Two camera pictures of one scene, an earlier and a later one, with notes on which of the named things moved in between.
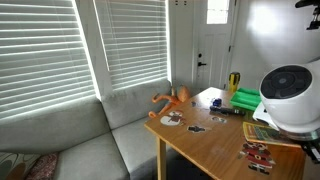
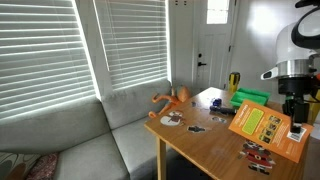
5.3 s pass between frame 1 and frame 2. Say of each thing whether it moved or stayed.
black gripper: moved
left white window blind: stayed
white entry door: stayed
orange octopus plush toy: stayed
